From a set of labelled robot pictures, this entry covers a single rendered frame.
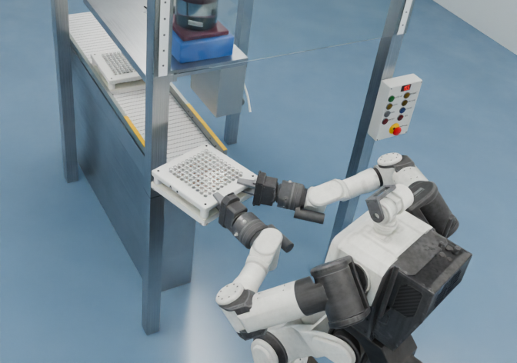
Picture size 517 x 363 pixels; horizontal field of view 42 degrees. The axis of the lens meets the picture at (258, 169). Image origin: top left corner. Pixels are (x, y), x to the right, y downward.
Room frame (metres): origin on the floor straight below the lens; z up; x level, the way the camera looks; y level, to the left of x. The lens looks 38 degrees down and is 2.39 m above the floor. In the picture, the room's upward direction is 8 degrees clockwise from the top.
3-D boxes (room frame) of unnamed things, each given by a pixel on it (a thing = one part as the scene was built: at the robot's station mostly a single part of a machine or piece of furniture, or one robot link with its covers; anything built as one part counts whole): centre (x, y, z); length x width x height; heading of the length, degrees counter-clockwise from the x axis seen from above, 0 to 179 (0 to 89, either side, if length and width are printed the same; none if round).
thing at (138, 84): (2.55, 0.63, 0.83); 0.24 x 0.24 x 0.02; 35
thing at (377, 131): (2.39, -0.51, 0.95); 0.17 x 0.06 x 0.26; 125
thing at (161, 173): (1.68, 0.16, 1.03); 0.25 x 0.24 x 0.02; 143
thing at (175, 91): (2.61, 0.51, 0.83); 1.32 x 0.02 x 0.03; 35
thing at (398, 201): (1.31, -0.34, 1.31); 0.10 x 0.07 x 0.09; 143
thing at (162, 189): (1.68, 0.16, 0.98); 0.24 x 0.24 x 0.02; 53
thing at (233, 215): (1.50, 0.04, 1.03); 0.12 x 0.10 x 0.13; 45
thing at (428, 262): (1.27, -0.39, 1.11); 0.34 x 0.30 x 0.36; 143
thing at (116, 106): (2.46, 0.74, 0.83); 1.32 x 0.02 x 0.03; 35
